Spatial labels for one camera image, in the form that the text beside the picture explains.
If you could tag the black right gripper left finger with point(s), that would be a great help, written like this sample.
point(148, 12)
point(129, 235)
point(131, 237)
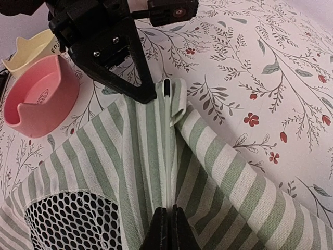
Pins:
point(158, 234)

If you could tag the green striped pet tent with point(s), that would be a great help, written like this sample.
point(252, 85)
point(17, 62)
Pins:
point(171, 172)

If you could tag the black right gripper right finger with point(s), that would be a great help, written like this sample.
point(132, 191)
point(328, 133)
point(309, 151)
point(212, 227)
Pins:
point(182, 237)

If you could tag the pink pet bowl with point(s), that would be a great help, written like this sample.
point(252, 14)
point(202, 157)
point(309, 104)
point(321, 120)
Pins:
point(42, 97)

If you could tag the floral table mat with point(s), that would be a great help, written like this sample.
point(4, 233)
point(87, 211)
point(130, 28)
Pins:
point(259, 141)

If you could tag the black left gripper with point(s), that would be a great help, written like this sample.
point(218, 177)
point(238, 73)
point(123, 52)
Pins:
point(109, 52)

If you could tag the cream pet bowl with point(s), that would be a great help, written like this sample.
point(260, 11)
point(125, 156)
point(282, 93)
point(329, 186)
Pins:
point(29, 51)

